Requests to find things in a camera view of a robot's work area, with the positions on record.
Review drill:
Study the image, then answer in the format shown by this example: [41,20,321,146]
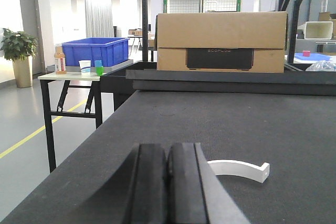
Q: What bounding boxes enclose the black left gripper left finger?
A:
[1,142,168,224]

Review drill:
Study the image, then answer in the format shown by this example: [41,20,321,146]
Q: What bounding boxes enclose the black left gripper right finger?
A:
[168,143,249,223]

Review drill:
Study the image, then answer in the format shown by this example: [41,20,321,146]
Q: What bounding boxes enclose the white curved PVC pipe clamp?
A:
[207,159,270,183]

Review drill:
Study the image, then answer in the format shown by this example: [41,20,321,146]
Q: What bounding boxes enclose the blue plastic bin on table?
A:
[62,37,129,67]

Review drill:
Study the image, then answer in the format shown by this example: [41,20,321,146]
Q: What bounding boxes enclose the blue and green stacked cups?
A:
[94,60,104,76]

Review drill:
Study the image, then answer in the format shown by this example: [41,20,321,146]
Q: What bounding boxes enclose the white paper cup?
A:
[79,60,91,74]

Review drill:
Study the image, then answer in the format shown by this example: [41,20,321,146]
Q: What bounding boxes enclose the folding table with black legs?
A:
[37,58,134,174]

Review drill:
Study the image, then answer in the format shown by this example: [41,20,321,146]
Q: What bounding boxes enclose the orange juice bottle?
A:
[54,44,67,74]

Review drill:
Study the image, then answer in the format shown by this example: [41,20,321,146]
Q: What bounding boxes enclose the light blue flat tray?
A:
[294,53,335,63]

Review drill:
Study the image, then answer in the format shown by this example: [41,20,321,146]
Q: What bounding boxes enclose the brown cardboard box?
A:
[155,12,287,73]

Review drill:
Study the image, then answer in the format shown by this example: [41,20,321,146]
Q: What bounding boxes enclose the pink cube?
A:
[302,50,311,57]

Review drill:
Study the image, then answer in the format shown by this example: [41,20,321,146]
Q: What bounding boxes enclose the clear plastic bag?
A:
[306,60,335,72]

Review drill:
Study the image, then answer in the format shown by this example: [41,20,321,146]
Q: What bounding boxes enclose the potted green plant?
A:
[1,28,38,88]

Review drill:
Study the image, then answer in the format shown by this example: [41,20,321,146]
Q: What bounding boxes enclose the white square tube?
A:
[297,21,333,40]

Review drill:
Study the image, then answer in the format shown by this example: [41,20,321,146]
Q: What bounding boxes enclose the black vertical post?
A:
[142,0,149,62]

